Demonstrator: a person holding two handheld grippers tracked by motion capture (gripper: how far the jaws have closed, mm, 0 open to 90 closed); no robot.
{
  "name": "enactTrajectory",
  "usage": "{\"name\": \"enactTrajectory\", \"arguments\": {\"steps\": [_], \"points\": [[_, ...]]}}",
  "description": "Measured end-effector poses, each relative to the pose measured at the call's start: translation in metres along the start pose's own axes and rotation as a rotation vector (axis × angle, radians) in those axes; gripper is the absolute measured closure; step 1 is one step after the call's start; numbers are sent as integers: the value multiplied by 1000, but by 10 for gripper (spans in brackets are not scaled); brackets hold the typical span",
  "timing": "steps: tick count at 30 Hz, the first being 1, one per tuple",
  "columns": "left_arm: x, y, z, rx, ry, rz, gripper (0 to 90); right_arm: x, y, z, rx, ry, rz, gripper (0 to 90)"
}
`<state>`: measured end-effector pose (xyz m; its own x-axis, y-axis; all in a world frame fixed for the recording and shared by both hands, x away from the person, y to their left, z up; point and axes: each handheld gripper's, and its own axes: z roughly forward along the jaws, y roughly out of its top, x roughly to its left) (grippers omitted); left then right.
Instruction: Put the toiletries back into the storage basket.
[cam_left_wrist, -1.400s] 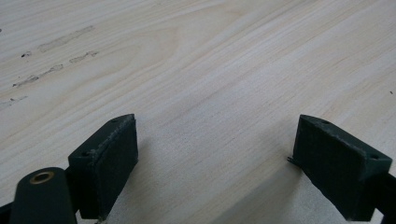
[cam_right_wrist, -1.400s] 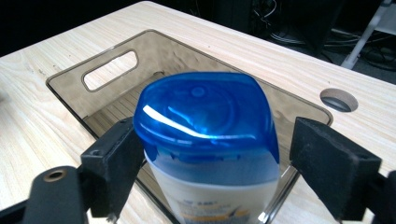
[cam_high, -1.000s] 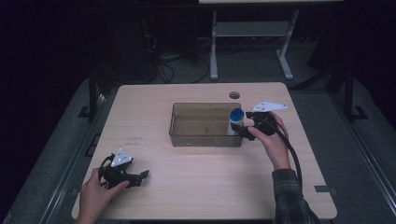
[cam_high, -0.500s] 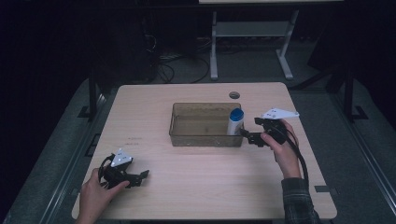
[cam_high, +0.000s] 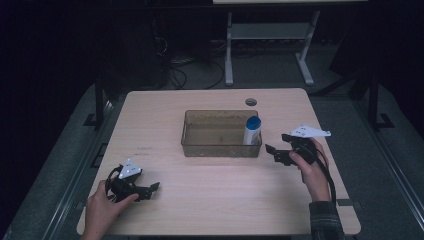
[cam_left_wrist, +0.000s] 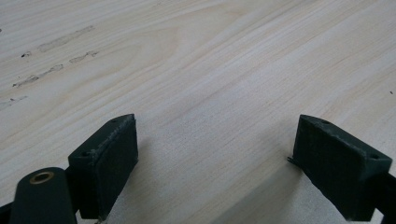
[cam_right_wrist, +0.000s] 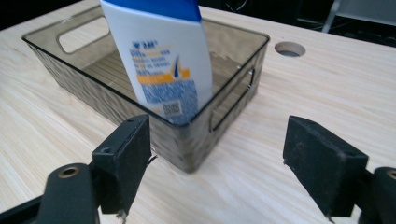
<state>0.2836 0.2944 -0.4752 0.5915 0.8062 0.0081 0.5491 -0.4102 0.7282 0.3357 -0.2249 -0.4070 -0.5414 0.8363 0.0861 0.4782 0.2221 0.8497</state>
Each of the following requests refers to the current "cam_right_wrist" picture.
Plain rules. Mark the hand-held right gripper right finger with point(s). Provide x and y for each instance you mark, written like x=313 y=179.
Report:
x=323 y=168

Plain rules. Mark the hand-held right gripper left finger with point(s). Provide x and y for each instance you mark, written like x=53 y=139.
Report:
x=123 y=165

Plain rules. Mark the smoky transparent plastic bin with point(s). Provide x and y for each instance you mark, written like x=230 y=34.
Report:
x=93 y=77

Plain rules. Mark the white and blue shampoo bottle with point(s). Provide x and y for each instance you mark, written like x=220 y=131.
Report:
x=168 y=56

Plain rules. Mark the grey metal stand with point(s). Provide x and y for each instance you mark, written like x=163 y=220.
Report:
x=345 y=11

